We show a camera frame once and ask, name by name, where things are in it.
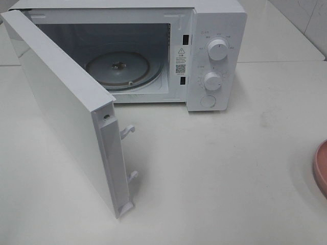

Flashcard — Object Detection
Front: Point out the glass microwave turntable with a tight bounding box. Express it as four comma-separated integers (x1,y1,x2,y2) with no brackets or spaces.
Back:
86,51,163,91

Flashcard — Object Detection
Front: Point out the white round knob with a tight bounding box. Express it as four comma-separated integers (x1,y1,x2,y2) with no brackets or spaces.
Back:
207,37,229,61
203,72,222,91

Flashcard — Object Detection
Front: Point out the round white door button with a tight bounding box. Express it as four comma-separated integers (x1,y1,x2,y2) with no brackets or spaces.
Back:
200,95,216,108

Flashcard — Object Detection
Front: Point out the white microwave door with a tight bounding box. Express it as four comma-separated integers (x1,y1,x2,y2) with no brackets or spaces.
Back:
1,10,138,217

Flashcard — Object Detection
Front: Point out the pink round plate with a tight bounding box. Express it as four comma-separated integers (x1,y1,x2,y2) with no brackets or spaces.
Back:
313,140,326,197

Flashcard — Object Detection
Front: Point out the white microwave oven body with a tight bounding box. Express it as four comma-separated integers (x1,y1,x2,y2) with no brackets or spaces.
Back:
7,1,247,111

